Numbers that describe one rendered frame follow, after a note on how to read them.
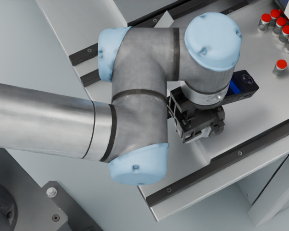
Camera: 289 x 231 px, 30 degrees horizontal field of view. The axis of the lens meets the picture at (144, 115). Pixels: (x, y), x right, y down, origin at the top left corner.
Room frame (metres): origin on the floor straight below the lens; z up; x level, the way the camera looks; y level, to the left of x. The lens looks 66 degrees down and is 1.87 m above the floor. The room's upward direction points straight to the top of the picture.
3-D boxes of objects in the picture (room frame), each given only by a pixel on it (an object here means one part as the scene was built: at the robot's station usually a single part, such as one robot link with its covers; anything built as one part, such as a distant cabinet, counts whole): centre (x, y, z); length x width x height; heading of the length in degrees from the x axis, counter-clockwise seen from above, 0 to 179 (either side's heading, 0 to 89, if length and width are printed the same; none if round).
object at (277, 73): (0.53, -0.27, 0.90); 0.02 x 0.02 x 0.04
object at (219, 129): (0.37, -0.12, 0.99); 0.05 x 0.02 x 0.09; 28
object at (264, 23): (0.64, -0.25, 0.90); 0.02 x 0.02 x 0.05
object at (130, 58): (0.37, 0.01, 1.21); 0.11 x 0.11 x 0.08; 0
